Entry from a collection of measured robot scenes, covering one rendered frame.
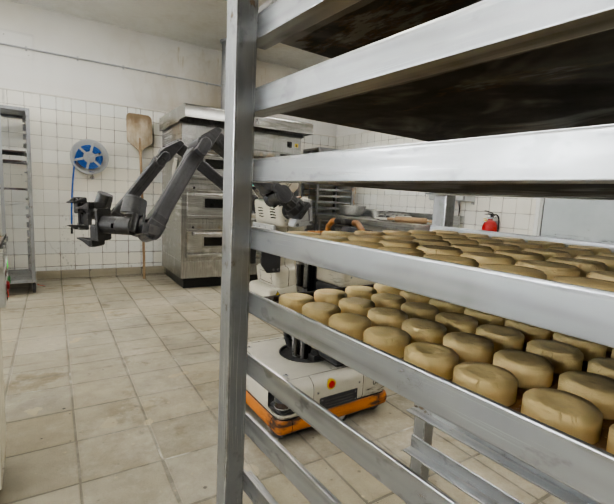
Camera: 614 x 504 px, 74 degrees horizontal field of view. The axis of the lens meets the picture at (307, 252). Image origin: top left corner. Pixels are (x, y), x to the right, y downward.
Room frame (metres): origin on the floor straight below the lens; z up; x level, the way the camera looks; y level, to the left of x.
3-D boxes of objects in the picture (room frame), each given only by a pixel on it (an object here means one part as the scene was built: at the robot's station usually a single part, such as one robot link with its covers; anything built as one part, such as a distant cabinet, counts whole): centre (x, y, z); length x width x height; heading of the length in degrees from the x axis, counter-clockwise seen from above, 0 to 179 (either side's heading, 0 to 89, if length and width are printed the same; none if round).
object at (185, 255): (5.27, 0.98, 1.00); 1.56 x 1.20 x 2.01; 122
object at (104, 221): (1.31, 0.64, 0.99); 0.07 x 0.07 x 0.10; 79
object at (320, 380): (2.12, -0.02, 0.16); 0.67 x 0.64 x 0.25; 124
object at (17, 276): (4.17, 3.10, 0.93); 0.64 x 0.51 x 1.78; 35
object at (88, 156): (4.90, 2.61, 1.10); 0.41 x 0.17 x 1.10; 122
